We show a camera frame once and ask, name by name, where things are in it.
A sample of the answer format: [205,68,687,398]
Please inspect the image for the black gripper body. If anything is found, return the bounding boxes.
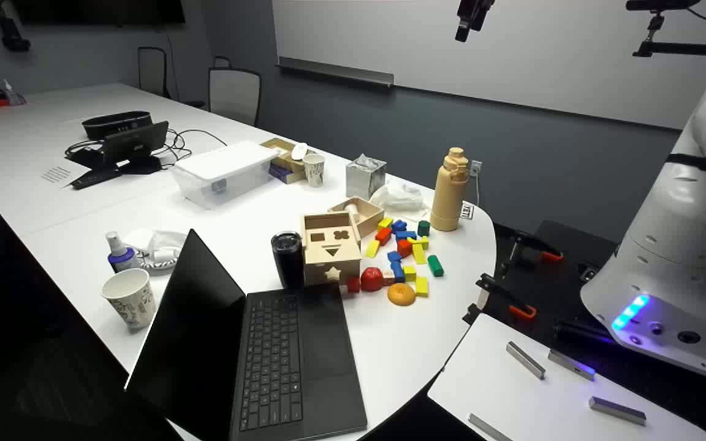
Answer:
[459,0,498,30]

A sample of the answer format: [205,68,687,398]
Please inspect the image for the cream wooden block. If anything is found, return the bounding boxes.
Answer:
[299,209,366,251]

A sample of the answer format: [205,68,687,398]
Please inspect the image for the open cardboard box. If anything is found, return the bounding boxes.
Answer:
[259,134,331,187]

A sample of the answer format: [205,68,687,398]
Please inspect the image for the red toy ball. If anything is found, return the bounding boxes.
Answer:
[357,264,386,295]

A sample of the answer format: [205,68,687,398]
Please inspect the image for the wooden shape sorter box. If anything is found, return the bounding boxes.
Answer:
[299,209,366,290]

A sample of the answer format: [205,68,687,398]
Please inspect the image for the orange toy burger bun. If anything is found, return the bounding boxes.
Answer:
[385,281,419,308]

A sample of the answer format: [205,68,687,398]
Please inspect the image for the whiteboard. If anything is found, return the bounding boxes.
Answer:
[269,0,706,132]

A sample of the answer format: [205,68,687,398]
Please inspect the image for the tan plastic bottle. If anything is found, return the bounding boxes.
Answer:
[428,144,472,235]

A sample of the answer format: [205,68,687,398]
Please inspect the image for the small paper cup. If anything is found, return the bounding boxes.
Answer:
[301,154,328,189]

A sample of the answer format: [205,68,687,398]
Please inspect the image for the open wooden tray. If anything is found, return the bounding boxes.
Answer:
[328,195,386,241]

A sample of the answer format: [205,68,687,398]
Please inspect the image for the grey chair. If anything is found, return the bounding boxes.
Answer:
[135,44,171,99]
[205,67,264,127]

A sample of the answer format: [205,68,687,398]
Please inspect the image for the blue cylinder block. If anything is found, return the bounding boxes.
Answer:
[385,251,407,284]

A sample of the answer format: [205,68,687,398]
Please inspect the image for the clear plastic storage container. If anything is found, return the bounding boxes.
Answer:
[171,139,280,209]

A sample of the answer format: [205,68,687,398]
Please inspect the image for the black tumbler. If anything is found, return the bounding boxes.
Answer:
[269,230,307,295]

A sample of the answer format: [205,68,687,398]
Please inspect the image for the grey metal bar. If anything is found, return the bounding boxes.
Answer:
[547,347,597,385]
[586,395,650,429]
[504,339,549,383]

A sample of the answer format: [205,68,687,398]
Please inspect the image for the black case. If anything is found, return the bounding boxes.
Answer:
[81,109,155,142]

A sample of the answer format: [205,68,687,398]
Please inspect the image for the crumpled clear plastic bag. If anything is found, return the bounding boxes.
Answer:
[131,227,189,276]

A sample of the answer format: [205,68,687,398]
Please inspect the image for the white flat board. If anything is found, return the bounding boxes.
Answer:
[423,313,706,441]

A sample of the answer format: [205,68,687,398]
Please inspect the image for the black laptop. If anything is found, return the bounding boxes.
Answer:
[124,227,369,441]

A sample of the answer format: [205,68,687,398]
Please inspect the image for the small spray bottle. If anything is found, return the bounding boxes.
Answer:
[103,230,140,274]

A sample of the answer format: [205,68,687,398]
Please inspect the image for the large patterned paper cup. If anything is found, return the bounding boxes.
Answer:
[101,268,158,335]

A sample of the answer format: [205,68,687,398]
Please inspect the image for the white wall plug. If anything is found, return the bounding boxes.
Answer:
[466,156,488,205]

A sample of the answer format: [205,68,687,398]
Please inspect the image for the black camera boom mount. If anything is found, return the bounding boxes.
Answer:
[623,0,706,61]

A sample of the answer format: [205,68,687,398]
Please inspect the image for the black orange-handled clamp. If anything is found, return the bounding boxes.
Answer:
[502,230,569,270]
[472,273,542,323]

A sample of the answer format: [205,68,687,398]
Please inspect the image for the tangled table cables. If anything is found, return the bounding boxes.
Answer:
[158,127,229,166]

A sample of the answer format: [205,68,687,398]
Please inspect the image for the dark wall display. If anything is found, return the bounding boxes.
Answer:
[8,0,189,26]

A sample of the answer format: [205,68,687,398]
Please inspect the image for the black camera stand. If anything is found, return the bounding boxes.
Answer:
[0,0,35,55]

